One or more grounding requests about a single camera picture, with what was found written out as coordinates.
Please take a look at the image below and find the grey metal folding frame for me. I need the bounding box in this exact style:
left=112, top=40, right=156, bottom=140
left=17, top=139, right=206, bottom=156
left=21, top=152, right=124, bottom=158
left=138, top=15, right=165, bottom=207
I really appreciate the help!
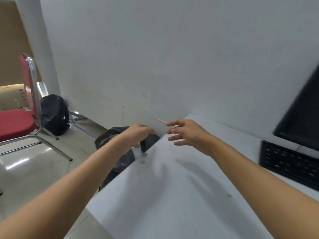
left=67, top=111, right=96, bottom=138

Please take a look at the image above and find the person's left forearm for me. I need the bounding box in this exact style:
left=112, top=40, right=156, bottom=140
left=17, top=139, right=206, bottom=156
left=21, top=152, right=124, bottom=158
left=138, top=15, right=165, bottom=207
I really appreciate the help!
left=0, top=136, right=130, bottom=239

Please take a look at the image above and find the black computer monitor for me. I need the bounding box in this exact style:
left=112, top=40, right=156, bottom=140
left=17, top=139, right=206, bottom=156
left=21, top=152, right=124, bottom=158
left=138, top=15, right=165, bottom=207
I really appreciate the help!
left=273, top=63, right=319, bottom=152

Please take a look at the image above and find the black backpack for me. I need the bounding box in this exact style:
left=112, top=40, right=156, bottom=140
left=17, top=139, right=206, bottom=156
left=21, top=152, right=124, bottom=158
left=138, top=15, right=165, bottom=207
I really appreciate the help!
left=40, top=94, right=71, bottom=136

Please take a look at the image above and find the brown cardboard sheet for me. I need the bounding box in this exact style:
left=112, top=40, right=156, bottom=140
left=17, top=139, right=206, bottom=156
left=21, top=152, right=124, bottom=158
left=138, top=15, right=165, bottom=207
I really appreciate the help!
left=0, top=1, right=42, bottom=86

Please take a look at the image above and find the black garbage bag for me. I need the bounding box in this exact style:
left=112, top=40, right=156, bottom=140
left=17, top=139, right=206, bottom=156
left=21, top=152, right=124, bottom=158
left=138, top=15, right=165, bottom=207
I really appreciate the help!
left=94, top=126, right=161, bottom=192

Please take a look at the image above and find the person's right hand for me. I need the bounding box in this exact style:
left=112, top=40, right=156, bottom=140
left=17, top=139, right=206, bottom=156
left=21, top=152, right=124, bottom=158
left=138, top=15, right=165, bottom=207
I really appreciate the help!
left=166, top=119, right=218, bottom=157

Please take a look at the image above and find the black keyboard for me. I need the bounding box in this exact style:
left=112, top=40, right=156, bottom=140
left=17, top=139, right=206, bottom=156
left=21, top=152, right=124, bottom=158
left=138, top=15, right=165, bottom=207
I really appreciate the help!
left=259, top=140, right=319, bottom=192

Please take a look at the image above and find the white table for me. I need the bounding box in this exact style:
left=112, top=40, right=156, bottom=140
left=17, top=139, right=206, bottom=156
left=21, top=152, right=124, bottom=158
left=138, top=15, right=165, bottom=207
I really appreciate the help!
left=86, top=114, right=319, bottom=239

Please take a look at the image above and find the person's left hand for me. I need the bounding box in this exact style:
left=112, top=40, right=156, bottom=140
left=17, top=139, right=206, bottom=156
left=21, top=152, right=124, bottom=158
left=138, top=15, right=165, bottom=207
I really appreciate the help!
left=116, top=123, right=156, bottom=154

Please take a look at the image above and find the red chair with chrome frame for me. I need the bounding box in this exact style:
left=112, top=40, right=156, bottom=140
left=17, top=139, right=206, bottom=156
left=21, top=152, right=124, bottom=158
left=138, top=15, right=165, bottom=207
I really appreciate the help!
left=0, top=53, right=73, bottom=197

